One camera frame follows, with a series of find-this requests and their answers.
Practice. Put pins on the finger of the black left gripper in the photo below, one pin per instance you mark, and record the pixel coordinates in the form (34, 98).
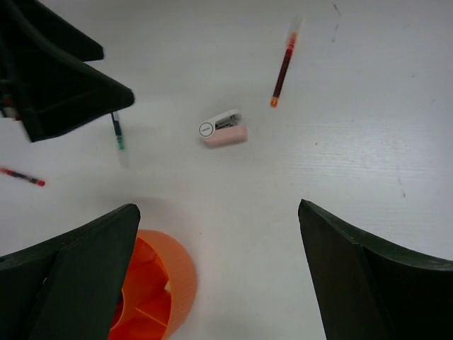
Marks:
(53, 92)
(61, 33)

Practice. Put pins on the pink white mini stapler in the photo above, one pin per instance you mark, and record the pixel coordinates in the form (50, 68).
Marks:
(223, 129)

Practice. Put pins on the orange round organizer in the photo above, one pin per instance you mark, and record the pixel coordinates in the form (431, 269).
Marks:
(146, 310)

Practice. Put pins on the green gel pen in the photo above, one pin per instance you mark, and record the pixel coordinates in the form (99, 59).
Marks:
(121, 146)

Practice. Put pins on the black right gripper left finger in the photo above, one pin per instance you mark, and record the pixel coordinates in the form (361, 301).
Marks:
(68, 287)

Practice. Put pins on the dark red orange-tipped pen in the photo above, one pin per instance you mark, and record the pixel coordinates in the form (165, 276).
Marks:
(292, 39)

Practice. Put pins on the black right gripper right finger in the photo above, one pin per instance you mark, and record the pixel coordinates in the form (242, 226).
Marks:
(370, 288)

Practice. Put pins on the red gel pen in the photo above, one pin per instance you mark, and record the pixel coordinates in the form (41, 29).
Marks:
(24, 177)

